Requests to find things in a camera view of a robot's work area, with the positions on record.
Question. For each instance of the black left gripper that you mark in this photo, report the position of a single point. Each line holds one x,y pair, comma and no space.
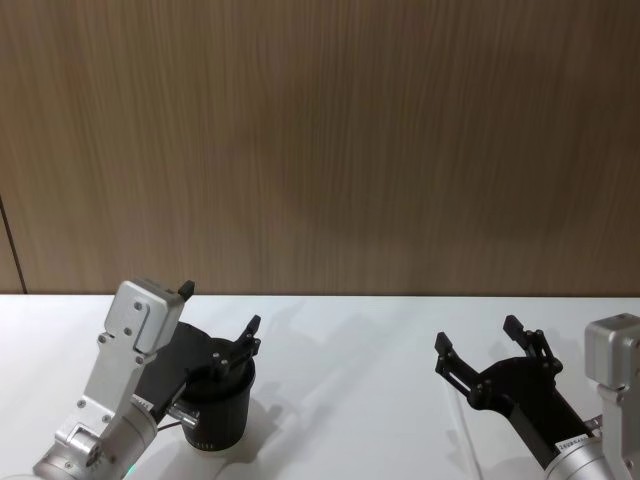
192,350

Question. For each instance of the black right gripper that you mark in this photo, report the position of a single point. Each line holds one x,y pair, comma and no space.
530,395

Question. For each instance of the black cylindrical cup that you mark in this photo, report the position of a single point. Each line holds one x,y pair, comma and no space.
220,420

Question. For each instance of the white table cloth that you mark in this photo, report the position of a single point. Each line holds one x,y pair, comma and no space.
350,400

